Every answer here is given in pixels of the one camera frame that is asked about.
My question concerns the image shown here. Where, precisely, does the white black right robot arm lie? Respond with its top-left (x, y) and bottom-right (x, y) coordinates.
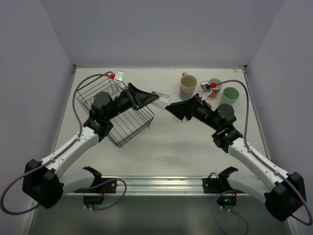
top-left (165, 95), bottom-right (306, 221)

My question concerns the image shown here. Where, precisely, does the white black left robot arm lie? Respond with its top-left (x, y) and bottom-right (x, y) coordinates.
top-left (22, 83), bottom-right (159, 209)

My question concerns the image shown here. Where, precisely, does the light green plastic cup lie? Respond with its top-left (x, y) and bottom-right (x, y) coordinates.
top-left (220, 87), bottom-right (240, 105)

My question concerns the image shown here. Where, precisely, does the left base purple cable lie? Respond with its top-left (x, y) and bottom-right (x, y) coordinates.
top-left (83, 178), bottom-right (127, 212)

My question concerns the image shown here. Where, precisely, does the dark wire dish rack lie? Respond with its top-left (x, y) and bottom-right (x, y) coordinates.
top-left (75, 72), bottom-right (155, 147)

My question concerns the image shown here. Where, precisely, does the pink ceramic mug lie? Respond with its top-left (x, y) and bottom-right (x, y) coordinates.
top-left (208, 78), bottom-right (222, 98)

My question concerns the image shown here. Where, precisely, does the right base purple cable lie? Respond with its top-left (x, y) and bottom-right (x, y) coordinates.
top-left (213, 189), bottom-right (250, 235)

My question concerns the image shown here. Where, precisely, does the large cream floral mug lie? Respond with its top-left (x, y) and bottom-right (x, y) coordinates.
top-left (179, 72), bottom-right (198, 101)

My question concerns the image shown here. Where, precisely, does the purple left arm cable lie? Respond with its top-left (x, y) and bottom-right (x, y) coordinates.
top-left (0, 72), bottom-right (115, 215)

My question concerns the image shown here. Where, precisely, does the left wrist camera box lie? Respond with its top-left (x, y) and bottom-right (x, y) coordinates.
top-left (114, 70), bottom-right (127, 90)

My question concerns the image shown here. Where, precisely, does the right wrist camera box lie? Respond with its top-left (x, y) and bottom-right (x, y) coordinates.
top-left (201, 81), bottom-right (212, 100)

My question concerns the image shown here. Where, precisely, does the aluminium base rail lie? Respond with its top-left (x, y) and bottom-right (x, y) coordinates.
top-left (66, 175), bottom-right (267, 196)

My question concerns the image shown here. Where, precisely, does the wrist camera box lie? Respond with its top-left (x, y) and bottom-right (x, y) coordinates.
top-left (201, 81), bottom-right (212, 100)
top-left (114, 70), bottom-right (127, 90)

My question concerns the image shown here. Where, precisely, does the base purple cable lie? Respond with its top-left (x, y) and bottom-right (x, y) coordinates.
top-left (83, 178), bottom-right (127, 212)
top-left (213, 189), bottom-right (250, 235)

